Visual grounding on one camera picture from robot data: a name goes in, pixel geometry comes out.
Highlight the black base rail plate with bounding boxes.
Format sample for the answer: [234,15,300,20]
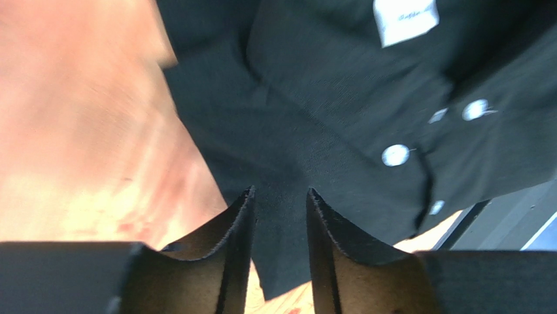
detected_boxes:
[433,179,556,251]

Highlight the black long sleeve shirt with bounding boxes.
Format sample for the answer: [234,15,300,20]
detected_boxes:
[158,1,556,300]

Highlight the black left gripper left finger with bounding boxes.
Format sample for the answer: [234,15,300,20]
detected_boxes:
[1,187,255,313]

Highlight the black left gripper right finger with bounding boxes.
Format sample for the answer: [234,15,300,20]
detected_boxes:
[306,189,556,313]

